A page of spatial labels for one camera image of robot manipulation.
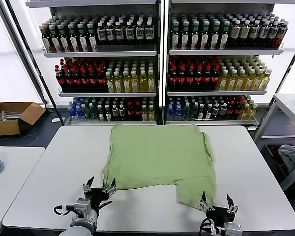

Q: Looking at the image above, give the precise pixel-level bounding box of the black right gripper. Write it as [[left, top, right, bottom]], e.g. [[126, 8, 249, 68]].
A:
[[199, 191, 239, 225]]

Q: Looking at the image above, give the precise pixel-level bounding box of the cola bottle red cap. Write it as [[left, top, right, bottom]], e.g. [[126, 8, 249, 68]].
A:
[[62, 67, 74, 92], [177, 64, 187, 90], [203, 64, 212, 90], [54, 64, 66, 92], [235, 100, 243, 118], [71, 68, 82, 92], [134, 101, 142, 121], [97, 67, 108, 92], [80, 67, 90, 92], [169, 64, 178, 90], [88, 67, 99, 92], [186, 64, 195, 90], [211, 64, 221, 90], [227, 100, 235, 118], [127, 101, 135, 121], [194, 64, 204, 90]]

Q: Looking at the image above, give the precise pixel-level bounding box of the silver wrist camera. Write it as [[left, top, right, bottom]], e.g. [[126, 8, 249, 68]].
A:
[[225, 223, 243, 236], [73, 197, 92, 212]]

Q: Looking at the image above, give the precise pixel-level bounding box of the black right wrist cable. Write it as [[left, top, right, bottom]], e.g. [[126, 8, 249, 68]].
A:
[[199, 218, 222, 236]]

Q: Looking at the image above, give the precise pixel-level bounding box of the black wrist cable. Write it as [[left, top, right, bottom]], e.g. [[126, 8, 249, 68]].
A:
[[53, 203, 76, 219], [199, 218, 222, 236]]

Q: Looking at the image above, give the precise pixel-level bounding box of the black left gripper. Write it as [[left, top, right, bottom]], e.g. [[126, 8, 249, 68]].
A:
[[82, 176, 117, 211]]

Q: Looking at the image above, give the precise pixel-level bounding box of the metal parts bundle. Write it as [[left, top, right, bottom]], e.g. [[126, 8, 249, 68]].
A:
[[0, 110, 23, 121]]

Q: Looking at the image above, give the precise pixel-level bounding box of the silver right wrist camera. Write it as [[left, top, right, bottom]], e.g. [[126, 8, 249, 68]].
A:
[[225, 223, 243, 236]]

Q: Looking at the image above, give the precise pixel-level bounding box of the green polo shirt red print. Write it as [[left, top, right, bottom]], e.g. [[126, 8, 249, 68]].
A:
[[102, 124, 217, 211]]

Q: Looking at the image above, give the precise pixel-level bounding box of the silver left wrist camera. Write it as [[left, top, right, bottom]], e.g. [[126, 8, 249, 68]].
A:
[[73, 197, 92, 212]]

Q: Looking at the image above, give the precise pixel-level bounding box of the grey metal shelving unit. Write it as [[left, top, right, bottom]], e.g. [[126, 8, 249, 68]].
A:
[[162, 0, 285, 131], [25, 0, 163, 127]]

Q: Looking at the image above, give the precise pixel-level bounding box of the grey white crumpled cloth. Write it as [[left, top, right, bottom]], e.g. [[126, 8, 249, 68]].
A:
[[277, 144, 295, 174]]

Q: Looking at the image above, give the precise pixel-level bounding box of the dark metal frame post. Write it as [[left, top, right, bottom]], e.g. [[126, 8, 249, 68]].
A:
[[0, 0, 66, 125]]

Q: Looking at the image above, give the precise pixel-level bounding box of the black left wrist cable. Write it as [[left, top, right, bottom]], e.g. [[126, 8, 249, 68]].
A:
[[53, 203, 76, 219]]

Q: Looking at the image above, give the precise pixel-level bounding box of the red drink bottle white label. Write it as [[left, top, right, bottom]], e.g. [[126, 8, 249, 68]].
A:
[[276, 19, 289, 48]]

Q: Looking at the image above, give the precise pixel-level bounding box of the grey metal side table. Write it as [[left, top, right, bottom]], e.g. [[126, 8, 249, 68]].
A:
[[254, 92, 295, 191]]

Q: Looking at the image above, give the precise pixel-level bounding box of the dark bottle green white label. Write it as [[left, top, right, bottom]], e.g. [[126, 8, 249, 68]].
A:
[[48, 24, 61, 53], [40, 23, 52, 53], [87, 22, 98, 52], [181, 21, 190, 50], [77, 23, 89, 52], [67, 23, 80, 53], [220, 21, 231, 49], [58, 23, 71, 53], [210, 21, 221, 49], [201, 21, 211, 50], [191, 21, 201, 50], [171, 21, 180, 50]]

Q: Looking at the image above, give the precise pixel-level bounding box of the red item in crate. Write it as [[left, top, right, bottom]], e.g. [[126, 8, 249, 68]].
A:
[[269, 147, 287, 173]]

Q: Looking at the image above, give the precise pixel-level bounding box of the dark bottle white blue label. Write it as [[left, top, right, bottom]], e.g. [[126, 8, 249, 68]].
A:
[[125, 21, 135, 46], [135, 20, 145, 46], [260, 20, 271, 47], [114, 21, 124, 46], [250, 20, 261, 47], [96, 22, 107, 46], [144, 20, 155, 45], [105, 21, 116, 46], [268, 20, 280, 48]]

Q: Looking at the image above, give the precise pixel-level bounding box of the dark bottle beige label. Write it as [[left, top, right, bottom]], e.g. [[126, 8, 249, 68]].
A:
[[240, 20, 251, 47], [229, 21, 240, 47]]

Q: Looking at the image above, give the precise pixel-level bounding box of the brown cardboard box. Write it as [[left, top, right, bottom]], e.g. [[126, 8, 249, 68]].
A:
[[0, 101, 47, 137]]

